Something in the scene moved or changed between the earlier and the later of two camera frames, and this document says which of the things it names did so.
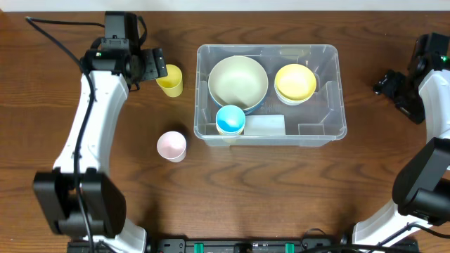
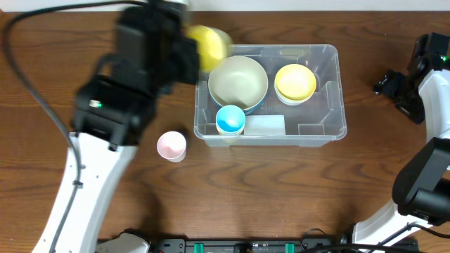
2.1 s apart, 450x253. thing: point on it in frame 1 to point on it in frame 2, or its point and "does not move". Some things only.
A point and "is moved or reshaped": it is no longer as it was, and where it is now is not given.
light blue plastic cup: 230,120 does not move
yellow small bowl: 294,83 does not move
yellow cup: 171,85 is moved or reshaped
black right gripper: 392,91 does not move
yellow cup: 222,132 does not move
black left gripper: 155,64 to 190,59
